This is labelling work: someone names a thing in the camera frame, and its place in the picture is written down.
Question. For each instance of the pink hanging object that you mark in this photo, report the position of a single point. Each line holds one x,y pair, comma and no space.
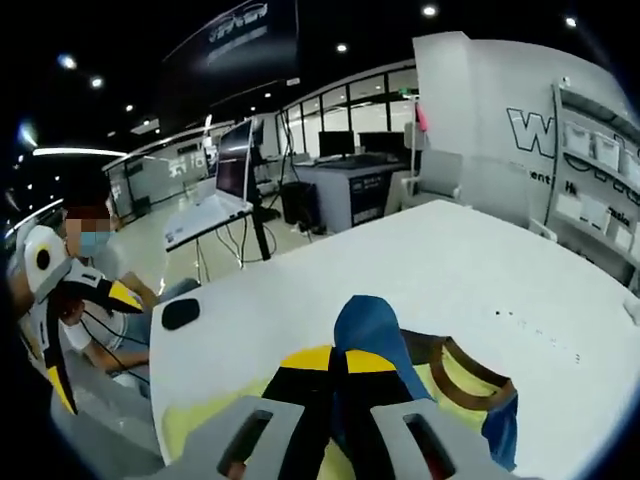
422,117

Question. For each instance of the large computer monitor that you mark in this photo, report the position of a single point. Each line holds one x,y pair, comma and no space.
234,160

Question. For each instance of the person's head with blue mask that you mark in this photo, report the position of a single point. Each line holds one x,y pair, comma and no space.
92,244

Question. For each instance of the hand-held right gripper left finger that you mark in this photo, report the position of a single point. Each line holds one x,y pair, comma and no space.
280,430

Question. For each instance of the ceiling spotlights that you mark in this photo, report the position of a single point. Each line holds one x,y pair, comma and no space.
341,48

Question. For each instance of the black computer monitor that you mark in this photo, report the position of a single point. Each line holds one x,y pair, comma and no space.
336,144
380,144

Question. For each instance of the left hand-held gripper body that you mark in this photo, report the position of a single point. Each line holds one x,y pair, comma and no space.
47,265

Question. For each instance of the white stand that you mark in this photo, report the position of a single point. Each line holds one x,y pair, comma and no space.
412,150

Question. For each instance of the yellow grey blue garment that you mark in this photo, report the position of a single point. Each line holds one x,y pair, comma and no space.
367,325

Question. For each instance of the grey metal shelving unit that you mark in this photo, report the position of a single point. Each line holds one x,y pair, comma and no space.
556,150

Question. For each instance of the black oval device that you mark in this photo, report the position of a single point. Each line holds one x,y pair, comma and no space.
180,314

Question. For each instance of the black waste bin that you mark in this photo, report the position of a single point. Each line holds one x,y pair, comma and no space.
300,207

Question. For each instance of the group of white storage bins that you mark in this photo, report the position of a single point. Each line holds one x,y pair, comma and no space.
607,150

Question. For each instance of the grey counter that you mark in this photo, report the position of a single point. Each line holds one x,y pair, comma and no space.
330,195

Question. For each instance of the white crumpled object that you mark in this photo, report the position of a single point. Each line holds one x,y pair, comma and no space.
631,306

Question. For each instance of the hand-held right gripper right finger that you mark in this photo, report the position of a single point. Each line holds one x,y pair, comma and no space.
400,440

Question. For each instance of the white desk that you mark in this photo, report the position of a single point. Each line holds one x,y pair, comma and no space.
200,215

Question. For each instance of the dark hanging banner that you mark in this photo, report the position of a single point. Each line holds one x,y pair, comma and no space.
235,40

